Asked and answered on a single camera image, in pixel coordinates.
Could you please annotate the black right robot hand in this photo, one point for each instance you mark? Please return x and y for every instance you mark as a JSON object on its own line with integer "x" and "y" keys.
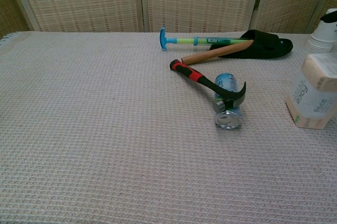
{"x": 329, "y": 19}

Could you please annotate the white tissue pack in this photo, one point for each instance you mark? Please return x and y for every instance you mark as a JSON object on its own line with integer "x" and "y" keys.
{"x": 308, "y": 97}

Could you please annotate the white paper cup stack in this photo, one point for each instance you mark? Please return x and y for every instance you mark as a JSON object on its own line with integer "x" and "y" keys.
{"x": 321, "y": 38}

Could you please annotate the black slipper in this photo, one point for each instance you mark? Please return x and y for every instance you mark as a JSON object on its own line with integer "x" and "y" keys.
{"x": 263, "y": 49}

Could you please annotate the brass screen hinge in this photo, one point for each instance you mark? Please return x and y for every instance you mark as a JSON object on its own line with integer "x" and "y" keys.
{"x": 257, "y": 3}

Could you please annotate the wooden stick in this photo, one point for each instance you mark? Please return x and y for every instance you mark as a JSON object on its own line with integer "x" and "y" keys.
{"x": 210, "y": 55}

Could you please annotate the blue drink can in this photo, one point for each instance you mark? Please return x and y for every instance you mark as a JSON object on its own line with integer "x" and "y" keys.
{"x": 228, "y": 122}

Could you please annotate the red black claw hammer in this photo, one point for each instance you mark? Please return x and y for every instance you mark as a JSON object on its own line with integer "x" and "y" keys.
{"x": 189, "y": 71}

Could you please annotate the blue green toy pump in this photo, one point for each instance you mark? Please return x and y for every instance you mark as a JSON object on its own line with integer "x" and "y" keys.
{"x": 164, "y": 39}

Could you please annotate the beige woven tablecloth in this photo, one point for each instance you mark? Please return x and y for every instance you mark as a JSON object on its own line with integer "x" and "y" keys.
{"x": 105, "y": 134}

